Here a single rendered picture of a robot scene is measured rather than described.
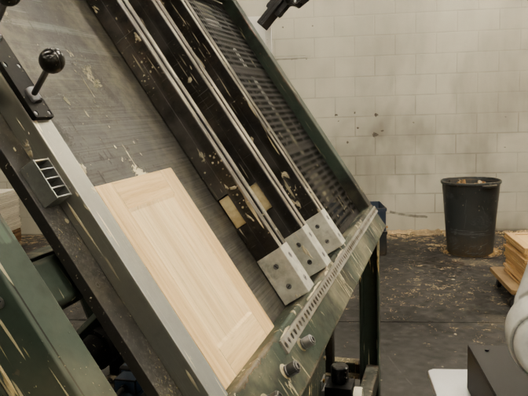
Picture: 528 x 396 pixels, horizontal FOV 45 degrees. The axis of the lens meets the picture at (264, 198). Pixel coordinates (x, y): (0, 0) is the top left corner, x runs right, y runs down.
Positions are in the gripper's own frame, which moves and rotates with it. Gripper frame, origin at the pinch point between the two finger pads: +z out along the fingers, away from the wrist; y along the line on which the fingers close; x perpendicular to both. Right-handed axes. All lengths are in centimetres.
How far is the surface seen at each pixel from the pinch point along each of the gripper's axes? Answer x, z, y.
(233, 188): 17.3, 36.3, 11.7
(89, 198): -37, 42, 16
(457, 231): 449, 22, 19
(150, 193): -13.8, 41.5, 11.8
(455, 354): 240, 66, 80
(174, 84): 10.5, 26.9, -14.6
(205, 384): -29, 51, 48
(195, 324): -20, 50, 38
